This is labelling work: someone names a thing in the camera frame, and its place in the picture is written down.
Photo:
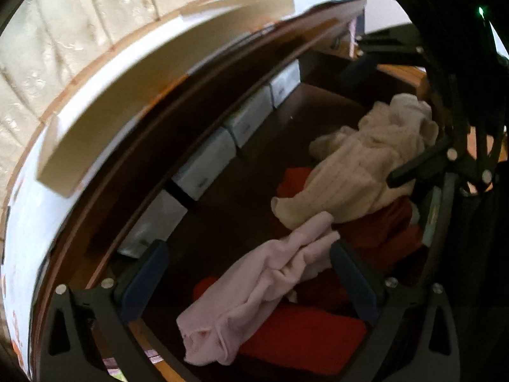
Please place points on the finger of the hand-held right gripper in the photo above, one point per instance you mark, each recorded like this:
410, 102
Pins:
437, 215
413, 169

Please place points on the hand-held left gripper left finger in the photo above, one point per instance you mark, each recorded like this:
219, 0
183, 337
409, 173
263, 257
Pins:
145, 274

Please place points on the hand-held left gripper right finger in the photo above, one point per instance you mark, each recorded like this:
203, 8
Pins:
354, 282

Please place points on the red socks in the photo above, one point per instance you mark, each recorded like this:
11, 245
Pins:
381, 234

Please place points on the beige knitted sock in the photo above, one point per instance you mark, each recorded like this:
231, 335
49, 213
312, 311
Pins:
350, 175

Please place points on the pink sock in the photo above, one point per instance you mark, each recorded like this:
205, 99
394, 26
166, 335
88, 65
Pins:
254, 286

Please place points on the brown wooden drawer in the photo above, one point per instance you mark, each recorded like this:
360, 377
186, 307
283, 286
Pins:
238, 191

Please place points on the shallow cream tray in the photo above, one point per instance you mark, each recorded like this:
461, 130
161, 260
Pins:
119, 99

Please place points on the small white box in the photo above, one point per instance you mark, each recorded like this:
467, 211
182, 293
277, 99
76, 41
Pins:
155, 223
250, 121
204, 167
284, 85

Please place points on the cream patterned curtain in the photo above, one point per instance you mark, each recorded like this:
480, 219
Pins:
59, 28

